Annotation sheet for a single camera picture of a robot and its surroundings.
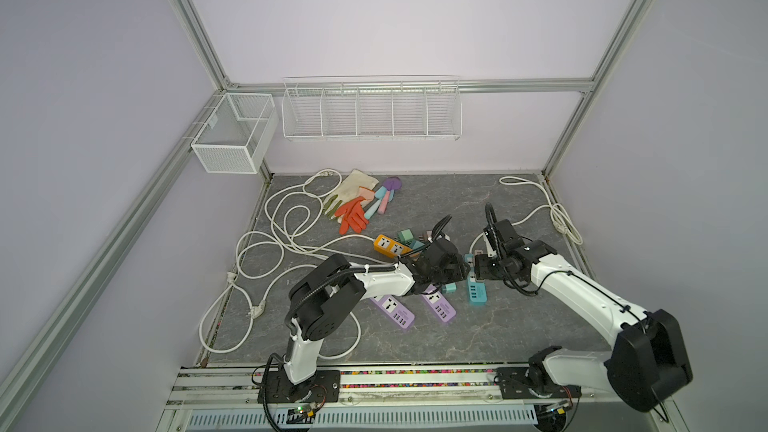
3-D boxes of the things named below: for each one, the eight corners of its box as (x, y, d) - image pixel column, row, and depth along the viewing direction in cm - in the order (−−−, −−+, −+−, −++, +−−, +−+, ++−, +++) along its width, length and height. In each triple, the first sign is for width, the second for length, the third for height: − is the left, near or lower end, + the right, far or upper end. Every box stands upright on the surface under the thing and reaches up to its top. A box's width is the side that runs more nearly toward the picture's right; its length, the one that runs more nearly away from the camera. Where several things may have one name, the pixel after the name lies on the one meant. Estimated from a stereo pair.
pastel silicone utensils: (360, 216, 110) (359, 212, 108) (387, 177, 122) (387, 173, 121) (377, 223, 108) (377, 219, 106) (403, 183, 120) (403, 179, 118)
